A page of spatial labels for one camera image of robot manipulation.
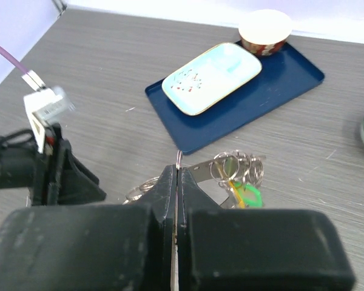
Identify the brown paper cup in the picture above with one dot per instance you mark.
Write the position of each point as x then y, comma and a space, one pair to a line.
264, 32

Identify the yellow key tag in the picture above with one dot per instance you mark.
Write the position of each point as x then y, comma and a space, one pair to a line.
235, 187

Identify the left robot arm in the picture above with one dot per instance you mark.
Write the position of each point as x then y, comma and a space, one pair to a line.
17, 160

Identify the green key tag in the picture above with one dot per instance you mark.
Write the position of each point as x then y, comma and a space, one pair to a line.
251, 196

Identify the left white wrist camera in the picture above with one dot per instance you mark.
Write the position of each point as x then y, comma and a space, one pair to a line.
43, 108

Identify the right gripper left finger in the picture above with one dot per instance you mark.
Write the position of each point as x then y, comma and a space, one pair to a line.
95, 247

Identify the light green rectangular plate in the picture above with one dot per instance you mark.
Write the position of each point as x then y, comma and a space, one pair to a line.
210, 77

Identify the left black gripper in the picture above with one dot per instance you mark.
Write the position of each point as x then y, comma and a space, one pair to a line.
59, 177

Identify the dark blue tray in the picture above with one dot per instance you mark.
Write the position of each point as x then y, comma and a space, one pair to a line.
286, 75

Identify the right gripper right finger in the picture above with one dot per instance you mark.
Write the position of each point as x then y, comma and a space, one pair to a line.
256, 249

